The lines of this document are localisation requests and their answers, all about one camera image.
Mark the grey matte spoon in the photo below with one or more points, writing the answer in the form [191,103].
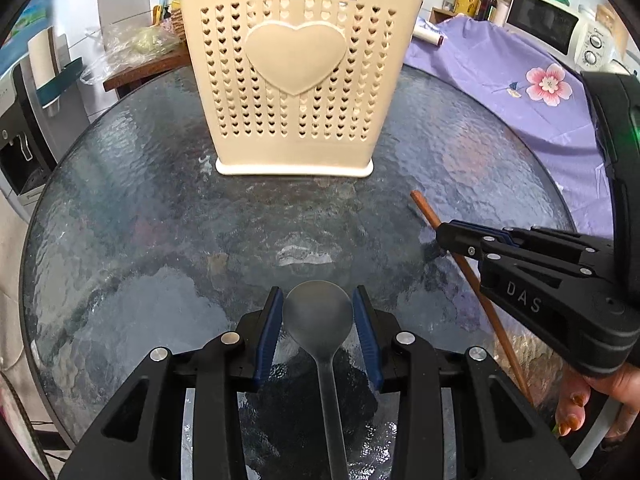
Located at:
[318,316]

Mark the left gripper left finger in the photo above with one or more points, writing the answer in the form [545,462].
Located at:
[138,433]

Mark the clear plastic bag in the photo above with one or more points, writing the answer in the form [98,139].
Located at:
[124,47]

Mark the purple floral cloth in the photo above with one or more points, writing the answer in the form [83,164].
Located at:
[540,100]

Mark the right hand orange nails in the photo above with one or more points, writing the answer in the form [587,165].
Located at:
[575,392]

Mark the dark glass bottle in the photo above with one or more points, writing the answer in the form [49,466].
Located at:
[484,9]

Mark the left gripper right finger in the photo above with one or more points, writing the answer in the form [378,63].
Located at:
[499,435]

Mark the white microwave oven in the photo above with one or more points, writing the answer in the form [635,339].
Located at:
[576,41]

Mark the woven basin sink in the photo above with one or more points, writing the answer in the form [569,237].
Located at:
[177,24]

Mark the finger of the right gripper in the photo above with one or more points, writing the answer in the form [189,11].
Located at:
[595,266]
[474,241]

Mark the water dispenser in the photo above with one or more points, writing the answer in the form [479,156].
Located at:
[26,159]

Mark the cream plastic utensil holder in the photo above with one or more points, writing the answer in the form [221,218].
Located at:
[297,87]

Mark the beige cloth cover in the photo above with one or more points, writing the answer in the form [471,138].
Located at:
[20,399]

